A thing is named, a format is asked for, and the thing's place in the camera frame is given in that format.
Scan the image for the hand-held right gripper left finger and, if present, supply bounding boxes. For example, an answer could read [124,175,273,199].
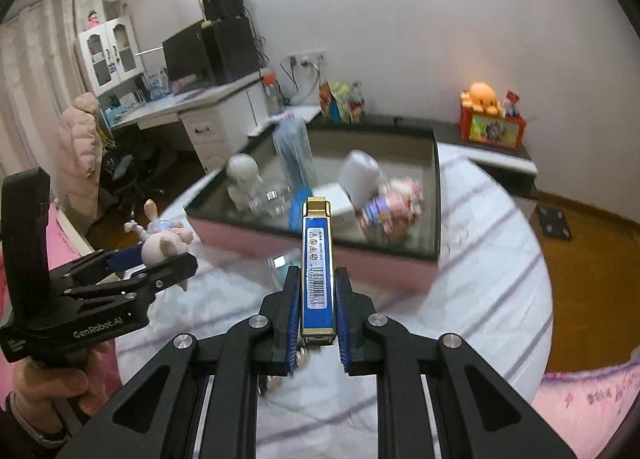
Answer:
[52,266,303,459]

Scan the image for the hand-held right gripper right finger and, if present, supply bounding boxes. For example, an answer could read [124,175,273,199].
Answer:
[336,266,576,459]

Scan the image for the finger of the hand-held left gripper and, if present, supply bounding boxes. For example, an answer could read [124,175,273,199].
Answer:
[55,245,151,285]
[62,253,199,307]

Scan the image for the pink pig figure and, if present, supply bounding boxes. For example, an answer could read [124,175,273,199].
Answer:
[125,199,196,290]

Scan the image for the blue gold box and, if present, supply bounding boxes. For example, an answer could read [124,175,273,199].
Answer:
[299,196,337,347]

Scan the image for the pink box with dark rim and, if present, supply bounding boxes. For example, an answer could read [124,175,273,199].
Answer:
[184,114,442,292]

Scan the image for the blue pink brick figure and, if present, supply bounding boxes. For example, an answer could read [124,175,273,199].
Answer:
[360,194,403,242]

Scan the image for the clear plastic container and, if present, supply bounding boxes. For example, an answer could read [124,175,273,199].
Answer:
[272,119,313,190]

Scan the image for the person's left forearm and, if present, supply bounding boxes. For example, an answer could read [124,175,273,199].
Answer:
[0,391,83,459]

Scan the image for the person's left hand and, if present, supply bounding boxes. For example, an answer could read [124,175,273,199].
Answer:
[12,339,113,420]

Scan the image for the clear teal plastic item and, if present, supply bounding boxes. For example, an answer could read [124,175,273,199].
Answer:
[264,255,292,292]

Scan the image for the black office chair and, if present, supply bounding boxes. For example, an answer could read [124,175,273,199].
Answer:
[100,139,168,210]

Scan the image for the white bear figure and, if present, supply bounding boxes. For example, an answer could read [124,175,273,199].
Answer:
[225,154,263,212]

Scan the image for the clear glass jar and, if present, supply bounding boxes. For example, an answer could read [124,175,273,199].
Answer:
[247,184,293,222]

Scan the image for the pink padded jacket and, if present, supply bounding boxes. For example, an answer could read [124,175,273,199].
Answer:
[55,91,103,217]

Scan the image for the white desk with drawers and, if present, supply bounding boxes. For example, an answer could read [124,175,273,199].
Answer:
[102,71,273,172]

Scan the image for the white cylinder container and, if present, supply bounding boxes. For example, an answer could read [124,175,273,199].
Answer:
[339,149,381,207]

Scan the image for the beige curtain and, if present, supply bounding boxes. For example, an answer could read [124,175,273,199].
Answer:
[0,0,88,180]

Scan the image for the plastic bottle with orange cap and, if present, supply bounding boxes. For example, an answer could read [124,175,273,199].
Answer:
[261,74,283,114]

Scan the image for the white glass-door hutch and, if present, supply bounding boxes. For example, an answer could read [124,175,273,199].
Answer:
[75,16,143,97]

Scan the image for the black computer monitor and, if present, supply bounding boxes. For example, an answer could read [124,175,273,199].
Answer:
[161,29,211,84]

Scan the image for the red snack package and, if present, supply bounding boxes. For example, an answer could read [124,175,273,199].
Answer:
[349,84,366,122]

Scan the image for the black computer tower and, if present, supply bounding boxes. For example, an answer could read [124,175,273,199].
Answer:
[202,14,261,84]

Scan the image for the black floor scale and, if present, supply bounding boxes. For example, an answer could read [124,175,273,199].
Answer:
[534,204,573,241]

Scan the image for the red crate with picture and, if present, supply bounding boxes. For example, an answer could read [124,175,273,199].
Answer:
[459,106,527,147]

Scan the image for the pink printed blanket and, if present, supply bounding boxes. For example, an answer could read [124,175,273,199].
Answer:
[530,354,640,459]

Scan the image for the orange octopus plush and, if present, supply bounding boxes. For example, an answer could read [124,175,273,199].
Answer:
[460,82,503,114]

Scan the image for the black box on tower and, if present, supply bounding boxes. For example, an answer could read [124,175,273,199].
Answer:
[199,0,246,22]

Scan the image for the black power cables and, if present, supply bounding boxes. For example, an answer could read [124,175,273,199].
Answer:
[280,56,323,104]

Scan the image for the white wall power strip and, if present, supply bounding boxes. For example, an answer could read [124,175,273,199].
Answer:
[285,50,328,67]

